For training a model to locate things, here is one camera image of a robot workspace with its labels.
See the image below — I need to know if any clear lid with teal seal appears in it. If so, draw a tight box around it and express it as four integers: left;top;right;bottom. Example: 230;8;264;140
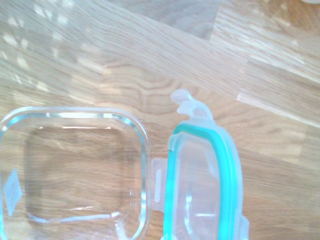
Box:
151;88;251;240

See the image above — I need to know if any clear glass food container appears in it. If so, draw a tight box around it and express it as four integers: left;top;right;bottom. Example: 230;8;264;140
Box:
0;106;152;240

